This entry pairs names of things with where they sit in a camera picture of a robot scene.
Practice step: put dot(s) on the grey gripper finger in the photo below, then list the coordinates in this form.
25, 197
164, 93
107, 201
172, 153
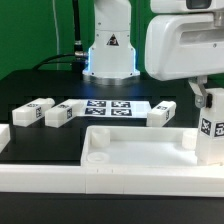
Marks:
203, 99

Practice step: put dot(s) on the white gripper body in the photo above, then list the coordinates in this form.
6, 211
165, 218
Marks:
184, 46

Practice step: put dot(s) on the white desk top tray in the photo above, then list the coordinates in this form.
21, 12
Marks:
136, 146

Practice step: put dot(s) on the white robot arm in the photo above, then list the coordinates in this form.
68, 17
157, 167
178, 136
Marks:
112, 58

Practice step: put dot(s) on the white marker sheet with tags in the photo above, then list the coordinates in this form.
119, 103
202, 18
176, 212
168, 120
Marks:
115, 108

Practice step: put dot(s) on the white front fence bar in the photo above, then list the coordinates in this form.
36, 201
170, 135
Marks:
198, 181

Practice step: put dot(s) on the white fence bar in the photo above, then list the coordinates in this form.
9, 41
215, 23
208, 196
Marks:
4, 136
198, 181

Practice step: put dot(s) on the white left fence bar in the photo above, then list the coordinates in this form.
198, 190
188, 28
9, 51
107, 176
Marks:
4, 136

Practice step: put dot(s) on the black cable post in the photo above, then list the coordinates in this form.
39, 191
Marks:
78, 65

